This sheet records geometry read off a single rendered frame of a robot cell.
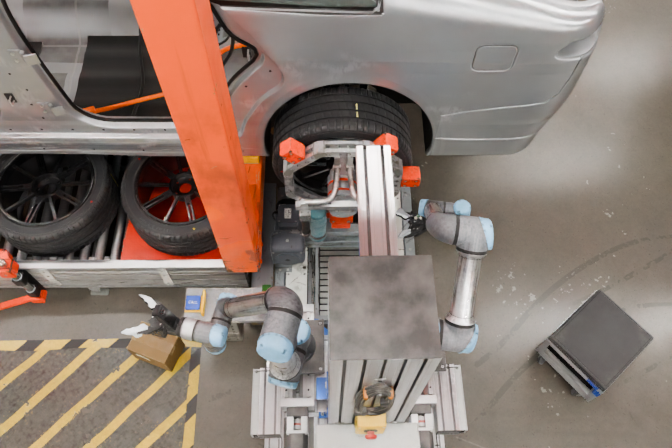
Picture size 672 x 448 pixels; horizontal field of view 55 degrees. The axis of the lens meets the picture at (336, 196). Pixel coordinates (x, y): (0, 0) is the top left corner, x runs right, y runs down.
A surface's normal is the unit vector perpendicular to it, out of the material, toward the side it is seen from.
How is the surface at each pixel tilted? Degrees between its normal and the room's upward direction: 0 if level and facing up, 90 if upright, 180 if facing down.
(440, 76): 90
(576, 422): 0
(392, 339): 0
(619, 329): 0
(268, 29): 80
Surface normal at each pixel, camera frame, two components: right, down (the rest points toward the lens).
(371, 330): 0.01, -0.48
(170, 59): 0.01, 0.88
